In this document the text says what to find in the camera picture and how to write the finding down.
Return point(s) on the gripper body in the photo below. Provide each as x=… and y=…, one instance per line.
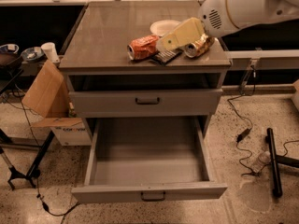
x=214, y=15

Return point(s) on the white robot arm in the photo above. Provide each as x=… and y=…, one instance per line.
x=218, y=18

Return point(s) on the grey drawer cabinet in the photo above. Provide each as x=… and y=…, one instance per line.
x=97, y=58

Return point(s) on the closed grey top drawer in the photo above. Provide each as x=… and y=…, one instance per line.
x=159, y=103

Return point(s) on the open grey middle drawer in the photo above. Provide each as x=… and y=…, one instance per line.
x=148, y=160

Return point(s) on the crushed gold soda can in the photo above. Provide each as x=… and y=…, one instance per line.
x=199, y=47

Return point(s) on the white paper bowl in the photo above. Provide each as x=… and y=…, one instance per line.
x=160, y=28

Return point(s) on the crushed orange soda can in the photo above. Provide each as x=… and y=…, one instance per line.
x=142, y=47

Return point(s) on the white paper cup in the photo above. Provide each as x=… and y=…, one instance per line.
x=50, y=51

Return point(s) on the clear plastic bottle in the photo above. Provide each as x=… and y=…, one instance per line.
x=263, y=159

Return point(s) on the black stand leg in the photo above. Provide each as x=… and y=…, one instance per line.
x=276, y=160

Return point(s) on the brown cardboard box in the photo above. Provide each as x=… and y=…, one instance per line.
x=48, y=97

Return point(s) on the blue bowl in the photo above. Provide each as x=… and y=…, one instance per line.
x=32, y=55

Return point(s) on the dark bowl on left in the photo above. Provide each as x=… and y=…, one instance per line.
x=8, y=54

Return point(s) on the black tripod stand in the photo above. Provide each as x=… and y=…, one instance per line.
x=28, y=172

